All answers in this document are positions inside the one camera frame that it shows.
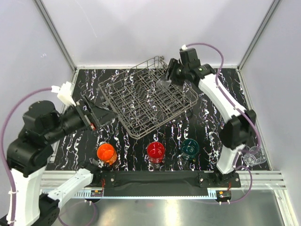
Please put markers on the clear plastic cup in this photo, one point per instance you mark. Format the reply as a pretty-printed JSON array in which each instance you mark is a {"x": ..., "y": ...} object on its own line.
[{"x": 163, "y": 84}]

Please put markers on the orange plastic cup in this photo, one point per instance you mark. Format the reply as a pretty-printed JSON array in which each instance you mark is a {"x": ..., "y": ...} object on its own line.
[{"x": 107, "y": 154}]

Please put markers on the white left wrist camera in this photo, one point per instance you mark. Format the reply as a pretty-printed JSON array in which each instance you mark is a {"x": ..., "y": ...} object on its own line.
[{"x": 64, "y": 93}]

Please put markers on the dark green mug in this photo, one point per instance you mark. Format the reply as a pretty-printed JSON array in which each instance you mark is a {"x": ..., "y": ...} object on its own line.
[{"x": 189, "y": 149}]

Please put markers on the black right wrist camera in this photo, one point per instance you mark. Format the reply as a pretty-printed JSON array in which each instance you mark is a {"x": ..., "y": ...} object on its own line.
[{"x": 189, "y": 58}]

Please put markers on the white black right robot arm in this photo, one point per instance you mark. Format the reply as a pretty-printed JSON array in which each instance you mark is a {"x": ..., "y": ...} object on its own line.
[{"x": 238, "y": 121}]

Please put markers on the red mug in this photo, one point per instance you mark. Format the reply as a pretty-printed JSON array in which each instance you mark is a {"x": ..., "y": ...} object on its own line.
[{"x": 156, "y": 152}]

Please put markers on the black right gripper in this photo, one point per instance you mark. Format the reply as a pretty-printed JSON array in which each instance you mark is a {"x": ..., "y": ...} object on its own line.
[{"x": 171, "y": 65}]

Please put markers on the grey wire dish rack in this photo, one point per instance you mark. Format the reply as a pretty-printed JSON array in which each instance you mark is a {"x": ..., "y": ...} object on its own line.
[{"x": 143, "y": 105}]

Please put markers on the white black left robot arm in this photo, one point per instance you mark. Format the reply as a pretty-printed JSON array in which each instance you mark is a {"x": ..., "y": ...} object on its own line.
[{"x": 28, "y": 155}]

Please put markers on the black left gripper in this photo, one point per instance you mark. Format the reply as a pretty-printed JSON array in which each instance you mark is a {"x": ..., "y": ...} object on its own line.
[{"x": 100, "y": 115}]

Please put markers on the clear wine glass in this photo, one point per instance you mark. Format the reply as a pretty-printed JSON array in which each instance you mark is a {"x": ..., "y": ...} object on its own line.
[{"x": 255, "y": 156}]

